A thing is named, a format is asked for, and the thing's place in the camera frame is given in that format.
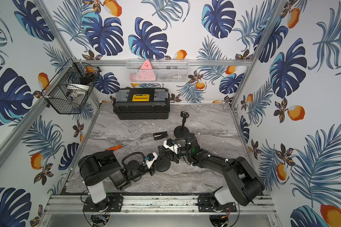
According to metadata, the black round stand base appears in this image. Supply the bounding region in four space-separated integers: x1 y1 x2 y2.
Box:
155 158 171 172

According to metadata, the black stand pole with clip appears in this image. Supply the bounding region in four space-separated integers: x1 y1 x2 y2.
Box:
180 111 189 130

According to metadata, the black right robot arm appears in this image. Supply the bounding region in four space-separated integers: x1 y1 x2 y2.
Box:
158 133 266 207

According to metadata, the black plastic toolbox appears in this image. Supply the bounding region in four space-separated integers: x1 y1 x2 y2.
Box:
113 88 170 120

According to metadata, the pink triangular object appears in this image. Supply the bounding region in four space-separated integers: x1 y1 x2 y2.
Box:
130 60 156 83

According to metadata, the orange handled screwdriver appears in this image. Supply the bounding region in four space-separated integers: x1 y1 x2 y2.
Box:
106 138 142 151

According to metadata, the aluminium front rail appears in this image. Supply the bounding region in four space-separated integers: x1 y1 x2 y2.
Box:
44 194 277 215

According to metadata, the white mesh wall basket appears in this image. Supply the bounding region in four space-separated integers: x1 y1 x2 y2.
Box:
126 59 189 83

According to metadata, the black wire basket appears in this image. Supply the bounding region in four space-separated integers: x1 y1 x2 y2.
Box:
41 59 101 114

